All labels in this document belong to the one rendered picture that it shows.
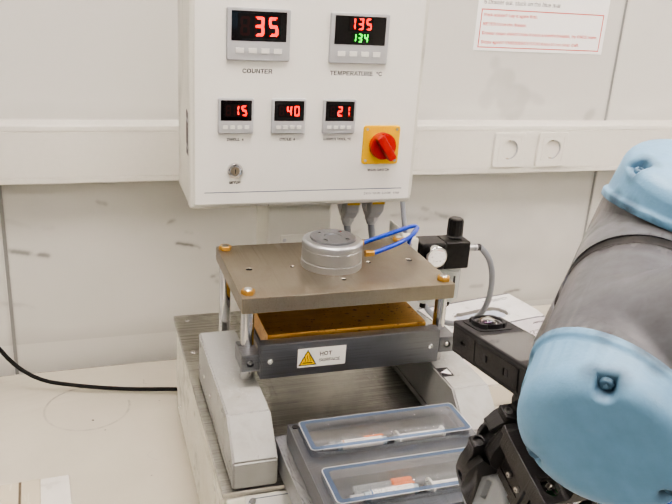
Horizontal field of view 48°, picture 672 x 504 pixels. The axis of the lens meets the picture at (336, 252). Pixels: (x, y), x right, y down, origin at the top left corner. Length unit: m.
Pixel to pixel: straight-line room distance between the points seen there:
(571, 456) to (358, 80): 0.80
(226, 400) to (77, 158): 0.59
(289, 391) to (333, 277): 0.19
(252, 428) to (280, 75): 0.46
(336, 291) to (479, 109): 0.75
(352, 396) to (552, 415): 0.73
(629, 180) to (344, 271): 0.58
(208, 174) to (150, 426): 0.47
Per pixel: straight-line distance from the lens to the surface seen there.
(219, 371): 0.94
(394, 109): 1.09
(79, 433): 1.30
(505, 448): 0.54
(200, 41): 1.00
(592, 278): 0.36
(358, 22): 1.05
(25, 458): 1.27
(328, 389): 1.04
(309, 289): 0.89
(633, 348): 0.31
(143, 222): 1.41
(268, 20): 1.01
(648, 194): 0.39
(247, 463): 0.85
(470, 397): 0.94
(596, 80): 1.69
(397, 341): 0.93
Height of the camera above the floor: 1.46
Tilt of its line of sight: 20 degrees down
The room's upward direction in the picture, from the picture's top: 4 degrees clockwise
